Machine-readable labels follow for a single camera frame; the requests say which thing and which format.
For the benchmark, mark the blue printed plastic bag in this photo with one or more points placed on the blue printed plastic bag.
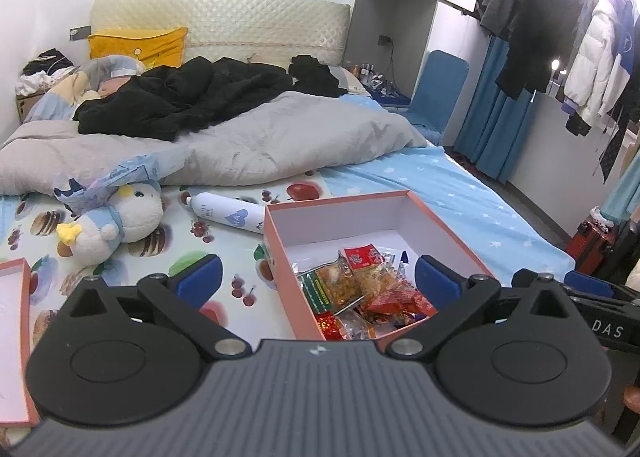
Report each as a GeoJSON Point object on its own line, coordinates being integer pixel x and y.
{"type": "Point", "coordinates": [115, 177]}

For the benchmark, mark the pink box lid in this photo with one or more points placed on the pink box lid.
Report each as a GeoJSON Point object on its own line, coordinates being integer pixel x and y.
{"type": "Point", "coordinates": [10, 337]}

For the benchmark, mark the white blue puffer jacket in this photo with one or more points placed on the white blue puffer jacket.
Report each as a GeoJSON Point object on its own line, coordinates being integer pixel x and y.
{"type": "Point", "coordinates": [600, 57]}

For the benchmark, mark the white bottle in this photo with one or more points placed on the white bottle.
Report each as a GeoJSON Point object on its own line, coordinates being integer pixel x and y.
{"type": "Point", "coordinates": [225, 212]}

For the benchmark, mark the red suitcase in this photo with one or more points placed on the red suitcase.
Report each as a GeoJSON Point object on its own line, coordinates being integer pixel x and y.
{"type": "Point", "coordinates": [590, 242]}

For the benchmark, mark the blue chair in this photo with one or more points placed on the blue chair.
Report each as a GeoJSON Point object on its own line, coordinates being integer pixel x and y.
{"type": "Point", "coordinates": [440, 87]}

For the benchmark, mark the green edged snack packet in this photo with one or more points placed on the green edged snack packet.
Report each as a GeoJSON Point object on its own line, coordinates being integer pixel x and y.
{"type": "Point", "coordinates": [330, 289]}

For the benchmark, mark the cream quilted headboard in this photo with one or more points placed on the cream quilted headboard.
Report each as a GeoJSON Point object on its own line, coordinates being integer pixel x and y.
{"type": "Point", "coordinates": [225, 17]}

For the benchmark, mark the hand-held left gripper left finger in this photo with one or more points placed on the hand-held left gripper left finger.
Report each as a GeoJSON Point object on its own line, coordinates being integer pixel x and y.
{"type": "Point", "coordinates": [200, 277]}

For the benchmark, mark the black hanging coat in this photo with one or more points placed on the black hanging coat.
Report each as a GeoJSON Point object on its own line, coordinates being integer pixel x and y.
{"type": "Point", "coordinates": [540, 37]}

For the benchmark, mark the red crinkled snack packet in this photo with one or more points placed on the red crinkled snack packet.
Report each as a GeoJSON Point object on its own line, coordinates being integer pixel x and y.
{"type": "Point", "coordinates": [400, 304]}

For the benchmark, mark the yellow pillow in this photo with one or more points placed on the yellow pillow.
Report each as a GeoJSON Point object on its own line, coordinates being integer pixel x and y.
{"type": "Point", "coordinates": [140, 44]}

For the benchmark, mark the light blue cloth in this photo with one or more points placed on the light blue cloth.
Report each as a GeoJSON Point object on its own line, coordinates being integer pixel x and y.
{"type": "Point", "coordinates": [625, 192]}

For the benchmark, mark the blue curtain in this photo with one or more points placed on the blue curtain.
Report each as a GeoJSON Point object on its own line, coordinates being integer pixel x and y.
{"type": "Point", "coordinates": [490, 112]}

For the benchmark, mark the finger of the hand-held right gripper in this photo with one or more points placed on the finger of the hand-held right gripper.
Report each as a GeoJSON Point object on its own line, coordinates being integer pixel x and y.
{"type": "Point", "coordinates": [585, 282]}
{"type": "Point", "coordinates": [522, 278]}

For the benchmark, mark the row of cosmetic bottles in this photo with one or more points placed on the row of cosmetic bottles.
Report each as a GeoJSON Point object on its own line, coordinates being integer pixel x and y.
{"type": "Point", "coordinates": [372, 74]}

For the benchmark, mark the grey wall plate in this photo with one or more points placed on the grey wall plate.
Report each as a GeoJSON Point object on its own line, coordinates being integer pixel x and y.
{"type": "Point", "coordinates": [80, 32]}

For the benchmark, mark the small red white snack packet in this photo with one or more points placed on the small red white snack packet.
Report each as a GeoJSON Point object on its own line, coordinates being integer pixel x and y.
{"type": "Point", "coordinates": [362, 256]}

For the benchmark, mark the wall socket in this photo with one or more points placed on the wall socket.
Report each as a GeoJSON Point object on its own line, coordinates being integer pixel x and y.
{"type": "Point", "coordinates": [384, 40]}

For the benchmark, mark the fruit printed mat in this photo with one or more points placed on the fruit printed mat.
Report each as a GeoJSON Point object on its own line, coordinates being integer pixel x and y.
{"type": "Point", "coordinates": [235, 257]}

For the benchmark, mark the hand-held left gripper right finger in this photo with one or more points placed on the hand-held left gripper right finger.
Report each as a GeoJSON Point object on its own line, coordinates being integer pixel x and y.
{"type": "Point", "coordinates": [440, 282]}

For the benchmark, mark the pink cardboard box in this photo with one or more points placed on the pink cardboard box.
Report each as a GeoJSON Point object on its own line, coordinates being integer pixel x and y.
{"type": "Point", "coordinates": [340, 222]}

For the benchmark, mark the red foil snack packet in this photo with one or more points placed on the red foil snack packet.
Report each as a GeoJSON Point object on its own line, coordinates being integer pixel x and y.
{"type": "Point", "coordinates": [327, 324]}

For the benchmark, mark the pile of clothes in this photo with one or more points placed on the pile of clothes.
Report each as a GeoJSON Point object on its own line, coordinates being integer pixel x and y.
{"type": "Point", "coordinates": [40, 72]}

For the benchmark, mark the person's right hand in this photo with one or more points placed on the person's right hand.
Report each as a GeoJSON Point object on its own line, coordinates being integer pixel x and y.
{"type": "Point", "coordinates": [633, 397]}

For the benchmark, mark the large black clothing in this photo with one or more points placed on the large black clothing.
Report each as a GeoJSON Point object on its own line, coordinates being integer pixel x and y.
{"type": "Point", "coordinates": [175, 97]}

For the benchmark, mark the grey blanket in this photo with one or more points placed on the grey blanket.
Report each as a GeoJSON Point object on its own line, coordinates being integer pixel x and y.
{"type": "Point", "coordinates": [250, 137]}

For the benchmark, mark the brown cardboard box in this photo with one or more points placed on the brown cardboard box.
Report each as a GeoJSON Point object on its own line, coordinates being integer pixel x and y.
{"type": "Point", "coordinates": [27, 104]}

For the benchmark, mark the small black garment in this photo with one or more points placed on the small black garment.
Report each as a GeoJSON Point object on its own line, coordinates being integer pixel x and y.
{"type": "Point", "coordinates": [312, 74]}

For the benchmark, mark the cartoon printed pillow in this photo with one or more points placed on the cartoon printed pillow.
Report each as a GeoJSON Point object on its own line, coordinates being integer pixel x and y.
{"type": "Point", "coordinates": [65, 87]}

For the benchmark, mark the blue tray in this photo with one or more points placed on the blue tray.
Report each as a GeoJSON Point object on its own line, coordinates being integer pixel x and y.
{"type": "Point", "coordinates": [392, 98]}

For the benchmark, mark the plush duck toy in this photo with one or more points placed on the plush duck toy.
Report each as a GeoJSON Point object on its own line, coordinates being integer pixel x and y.
{"type": "Point", "coordinates": [130, 214]}

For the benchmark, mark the clear dried meat snack packet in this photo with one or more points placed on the clear dried meat snack packet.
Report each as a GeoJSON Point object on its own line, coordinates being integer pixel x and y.
{"type": "Point", "coordinates": [357, 324]}

